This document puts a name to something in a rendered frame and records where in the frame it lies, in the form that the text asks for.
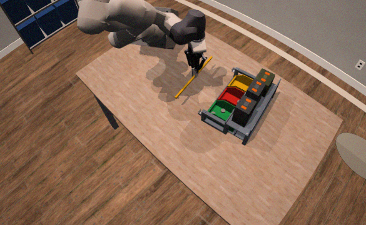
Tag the grey metal shelf rack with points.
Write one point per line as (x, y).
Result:
(240, 132)

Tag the yellow open bin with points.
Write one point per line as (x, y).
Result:
(240, 82)

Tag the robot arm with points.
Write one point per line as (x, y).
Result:
(132, 20)

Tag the red bin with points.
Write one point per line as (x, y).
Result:
(231, 95)

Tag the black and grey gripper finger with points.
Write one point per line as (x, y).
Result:
(191, 61)
(199, 65)

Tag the green open bin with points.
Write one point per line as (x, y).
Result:
(217, 106)

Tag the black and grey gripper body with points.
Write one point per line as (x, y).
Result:
(199, 54)

